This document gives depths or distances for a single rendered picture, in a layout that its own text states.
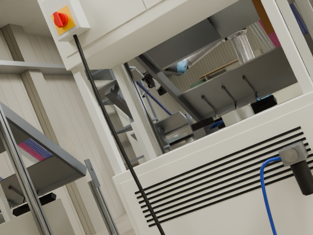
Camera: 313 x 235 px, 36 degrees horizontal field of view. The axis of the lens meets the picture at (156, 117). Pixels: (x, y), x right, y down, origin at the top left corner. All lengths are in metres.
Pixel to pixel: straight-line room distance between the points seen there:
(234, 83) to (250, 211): 0.97
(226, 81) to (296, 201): 1.00
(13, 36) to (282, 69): 4.95
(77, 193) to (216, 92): 4.31
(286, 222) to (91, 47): 0.80
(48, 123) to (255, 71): 4.52
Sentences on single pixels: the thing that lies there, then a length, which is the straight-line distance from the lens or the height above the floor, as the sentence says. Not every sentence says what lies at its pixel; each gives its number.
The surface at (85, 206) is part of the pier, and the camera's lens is 6.42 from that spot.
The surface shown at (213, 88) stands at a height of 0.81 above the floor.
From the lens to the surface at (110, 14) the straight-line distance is 1.55.
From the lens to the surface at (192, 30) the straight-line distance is 2.01.
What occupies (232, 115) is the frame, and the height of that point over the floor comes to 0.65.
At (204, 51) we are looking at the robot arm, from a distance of 2.84.
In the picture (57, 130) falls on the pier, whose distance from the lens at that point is 6.52.
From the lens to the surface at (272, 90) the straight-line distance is 2.31.
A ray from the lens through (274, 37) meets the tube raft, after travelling 2.15.
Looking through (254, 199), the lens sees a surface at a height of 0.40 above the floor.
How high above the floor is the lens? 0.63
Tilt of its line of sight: 4 degrees up
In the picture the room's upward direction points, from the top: 23 degrees counter-clockwise
